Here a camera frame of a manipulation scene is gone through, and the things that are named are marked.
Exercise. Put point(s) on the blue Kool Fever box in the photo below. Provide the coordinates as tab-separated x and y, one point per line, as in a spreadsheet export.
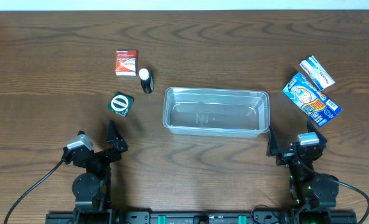
318	106

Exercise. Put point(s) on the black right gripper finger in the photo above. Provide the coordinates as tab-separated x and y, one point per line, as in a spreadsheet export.
312	129
272	148

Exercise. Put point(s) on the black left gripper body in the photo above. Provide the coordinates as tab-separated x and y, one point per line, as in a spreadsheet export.
101	154

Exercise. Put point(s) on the dark bottle white cap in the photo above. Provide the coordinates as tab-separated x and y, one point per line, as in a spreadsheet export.
146	80

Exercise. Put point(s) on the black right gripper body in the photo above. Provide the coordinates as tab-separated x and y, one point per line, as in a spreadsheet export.
293	152

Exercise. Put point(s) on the green Zam-Buk box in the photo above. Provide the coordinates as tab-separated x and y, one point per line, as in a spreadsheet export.
120	104

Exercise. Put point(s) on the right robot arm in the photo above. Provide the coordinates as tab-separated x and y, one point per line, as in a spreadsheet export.
314	192

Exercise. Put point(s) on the clear plastic container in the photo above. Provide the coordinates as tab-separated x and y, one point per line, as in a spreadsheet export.
216	112

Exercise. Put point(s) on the red Panadol box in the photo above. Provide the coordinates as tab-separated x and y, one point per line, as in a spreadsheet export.
126	63

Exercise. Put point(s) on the white blue Panadol box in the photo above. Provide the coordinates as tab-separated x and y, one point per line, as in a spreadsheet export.
317	73

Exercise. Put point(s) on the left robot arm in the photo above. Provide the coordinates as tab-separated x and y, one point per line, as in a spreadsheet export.
92	189

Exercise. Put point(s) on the black mounting rail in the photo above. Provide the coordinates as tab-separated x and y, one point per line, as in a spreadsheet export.
257	216

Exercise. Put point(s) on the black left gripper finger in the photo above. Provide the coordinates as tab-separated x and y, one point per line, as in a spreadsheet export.
114	138
80	132

